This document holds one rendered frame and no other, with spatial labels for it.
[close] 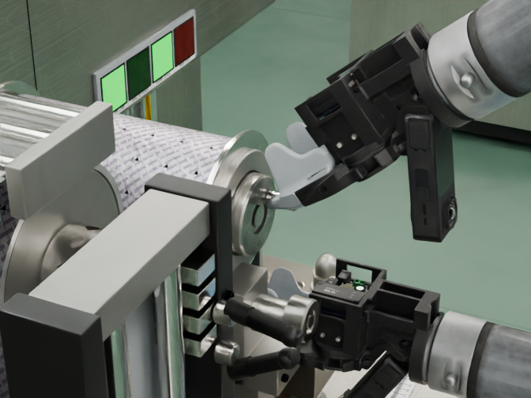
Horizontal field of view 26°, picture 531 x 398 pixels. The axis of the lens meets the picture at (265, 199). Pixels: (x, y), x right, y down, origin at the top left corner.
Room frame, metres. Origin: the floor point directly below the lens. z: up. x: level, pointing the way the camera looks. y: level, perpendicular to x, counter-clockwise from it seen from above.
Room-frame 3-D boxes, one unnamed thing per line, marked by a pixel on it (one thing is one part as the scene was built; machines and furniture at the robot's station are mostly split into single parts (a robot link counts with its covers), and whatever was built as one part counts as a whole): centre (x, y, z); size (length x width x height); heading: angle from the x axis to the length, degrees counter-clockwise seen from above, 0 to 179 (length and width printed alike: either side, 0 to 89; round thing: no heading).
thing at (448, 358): (0.86, -0.18, 1.11); 0.08 x 0.05 x 0.08; 155
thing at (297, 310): (0.83, -0.03, 1.18); 0.04 x 0.02 x 0.04; 155
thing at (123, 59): (1.38, 0.15, 1.18); 0.25 x 0.01 x 0.07; 155
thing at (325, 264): (1.10, -0.07, 1.05); 0.04 x 0.04 x 0.04
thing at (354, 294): (0.90, -0.10, 1.12); 0.12 x 0.08 x 0.09; 65
